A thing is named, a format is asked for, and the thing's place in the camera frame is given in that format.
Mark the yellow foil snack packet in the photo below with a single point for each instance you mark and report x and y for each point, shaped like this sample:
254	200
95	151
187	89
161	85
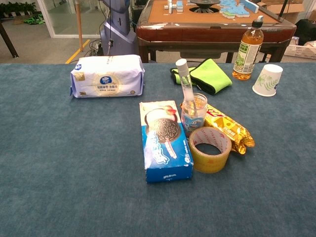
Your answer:
229	128

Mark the clear test tube white cap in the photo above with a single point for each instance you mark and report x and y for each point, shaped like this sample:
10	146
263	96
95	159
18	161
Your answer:
185	79

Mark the green cloth on floor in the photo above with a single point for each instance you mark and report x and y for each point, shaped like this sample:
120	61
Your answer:
34	19

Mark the dark table leg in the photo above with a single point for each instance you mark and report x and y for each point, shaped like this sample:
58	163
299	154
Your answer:
8	40

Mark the row of potted plants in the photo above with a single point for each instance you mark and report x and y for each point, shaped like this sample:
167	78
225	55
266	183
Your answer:
17	8

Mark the white paper cup leaf print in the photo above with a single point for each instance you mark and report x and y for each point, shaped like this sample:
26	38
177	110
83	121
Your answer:
267	79

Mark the small cluster blue mahjong tiles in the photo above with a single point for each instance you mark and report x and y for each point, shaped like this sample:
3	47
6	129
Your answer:
174	6

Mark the amber tea bottle green label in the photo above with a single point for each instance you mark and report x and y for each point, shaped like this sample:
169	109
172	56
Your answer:
247	56

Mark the yellow packing tape roll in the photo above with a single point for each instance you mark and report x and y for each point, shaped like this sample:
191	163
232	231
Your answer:
209	165

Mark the brown mahjong table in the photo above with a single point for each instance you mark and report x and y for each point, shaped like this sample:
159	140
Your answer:
197	32

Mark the black bag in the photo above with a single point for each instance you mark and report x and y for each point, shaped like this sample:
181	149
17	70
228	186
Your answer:
306	29

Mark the wooden pole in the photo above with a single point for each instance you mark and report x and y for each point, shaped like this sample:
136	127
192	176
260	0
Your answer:
79	24

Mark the large cluster blue mahjong tiles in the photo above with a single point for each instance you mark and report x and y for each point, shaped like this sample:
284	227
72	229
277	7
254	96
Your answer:
234	10

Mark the black mahjong table hub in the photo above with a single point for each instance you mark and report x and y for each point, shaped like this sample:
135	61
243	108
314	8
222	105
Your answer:
204	3

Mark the white tissue pack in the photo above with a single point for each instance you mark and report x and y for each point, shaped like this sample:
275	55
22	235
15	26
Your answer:
106	76

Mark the glass jar with cartoon label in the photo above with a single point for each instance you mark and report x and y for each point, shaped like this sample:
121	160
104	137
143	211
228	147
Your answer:
193	124

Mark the blue Oreo cookie box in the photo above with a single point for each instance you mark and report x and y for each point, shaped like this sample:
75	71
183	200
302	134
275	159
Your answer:
163	138

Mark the green microfiber cloth black trim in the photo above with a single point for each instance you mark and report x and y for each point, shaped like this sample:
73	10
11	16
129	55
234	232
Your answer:
209	74

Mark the purple grey robot pedestal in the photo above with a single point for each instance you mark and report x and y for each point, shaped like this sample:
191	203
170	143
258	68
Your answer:
118	37

